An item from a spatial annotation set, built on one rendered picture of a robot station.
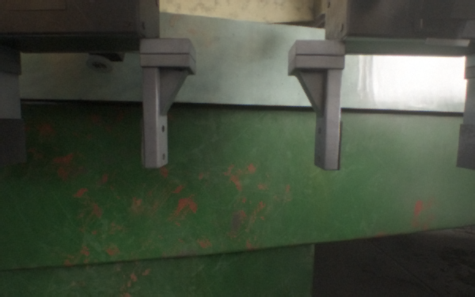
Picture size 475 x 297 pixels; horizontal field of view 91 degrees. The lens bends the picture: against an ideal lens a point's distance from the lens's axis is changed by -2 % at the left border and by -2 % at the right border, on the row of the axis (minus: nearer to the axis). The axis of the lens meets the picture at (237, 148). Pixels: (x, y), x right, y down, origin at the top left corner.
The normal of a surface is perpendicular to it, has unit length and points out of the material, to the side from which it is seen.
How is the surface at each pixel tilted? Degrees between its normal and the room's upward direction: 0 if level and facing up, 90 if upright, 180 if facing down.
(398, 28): 90
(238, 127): 90
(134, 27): 90
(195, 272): 90
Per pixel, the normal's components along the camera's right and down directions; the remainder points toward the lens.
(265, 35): 0.21, 0.09
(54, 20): 0.00, 0.09
